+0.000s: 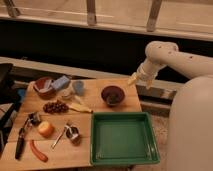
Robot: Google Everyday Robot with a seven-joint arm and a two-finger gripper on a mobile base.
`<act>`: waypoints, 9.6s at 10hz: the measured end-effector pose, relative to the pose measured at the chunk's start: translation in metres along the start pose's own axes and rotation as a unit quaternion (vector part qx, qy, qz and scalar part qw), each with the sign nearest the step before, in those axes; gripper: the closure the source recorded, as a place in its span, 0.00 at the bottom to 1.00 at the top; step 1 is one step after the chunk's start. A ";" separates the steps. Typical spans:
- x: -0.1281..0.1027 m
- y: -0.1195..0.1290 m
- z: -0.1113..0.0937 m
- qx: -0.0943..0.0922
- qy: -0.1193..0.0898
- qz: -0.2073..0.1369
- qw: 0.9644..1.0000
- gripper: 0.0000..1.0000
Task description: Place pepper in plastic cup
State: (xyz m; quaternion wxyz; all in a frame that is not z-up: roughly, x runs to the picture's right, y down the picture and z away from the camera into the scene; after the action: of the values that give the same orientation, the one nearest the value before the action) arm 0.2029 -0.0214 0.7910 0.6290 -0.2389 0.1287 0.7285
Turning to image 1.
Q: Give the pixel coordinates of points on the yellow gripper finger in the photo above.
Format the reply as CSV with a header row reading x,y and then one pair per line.
x,y
148,84
132,79

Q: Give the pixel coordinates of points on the black metal clip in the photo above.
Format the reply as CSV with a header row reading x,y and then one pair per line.
x,y
34,118

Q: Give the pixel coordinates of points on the bunch of dark grapes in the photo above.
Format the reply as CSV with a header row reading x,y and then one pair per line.
x,y
55,107

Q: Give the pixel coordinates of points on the red chili pepper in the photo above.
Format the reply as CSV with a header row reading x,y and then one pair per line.
x,y
42,157

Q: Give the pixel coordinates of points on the dark red bowl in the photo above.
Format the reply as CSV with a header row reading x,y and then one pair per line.
x,y
112,95

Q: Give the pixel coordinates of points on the clear plastic cup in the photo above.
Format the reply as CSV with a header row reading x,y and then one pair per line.
x,y
67,94

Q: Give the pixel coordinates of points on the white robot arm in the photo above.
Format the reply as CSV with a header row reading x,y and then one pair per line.
x,y
190,131

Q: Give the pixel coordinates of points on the green plastic tray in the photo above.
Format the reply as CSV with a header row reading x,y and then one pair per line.
x,y
122,138

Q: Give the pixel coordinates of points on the blue sponge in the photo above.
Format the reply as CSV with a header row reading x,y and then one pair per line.
x,y
60,82

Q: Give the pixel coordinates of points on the orange apple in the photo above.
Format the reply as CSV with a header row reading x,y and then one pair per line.
x,y
45,129

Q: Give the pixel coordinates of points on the blue plastic cup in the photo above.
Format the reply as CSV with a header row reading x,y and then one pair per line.
x,y
78,87

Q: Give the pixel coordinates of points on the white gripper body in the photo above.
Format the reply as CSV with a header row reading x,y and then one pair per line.
x,y
147,71

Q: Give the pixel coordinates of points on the metal measuring cup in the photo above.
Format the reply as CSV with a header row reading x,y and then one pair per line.
x,y
71,132

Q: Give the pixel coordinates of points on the brown bowl with items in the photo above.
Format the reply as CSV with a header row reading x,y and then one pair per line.
x,y
43,87

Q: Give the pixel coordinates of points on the yellow banana piece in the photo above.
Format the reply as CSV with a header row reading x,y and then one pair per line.
x,y
80,108

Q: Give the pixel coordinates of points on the black object at left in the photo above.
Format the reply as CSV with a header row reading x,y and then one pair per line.
x,y
9,100

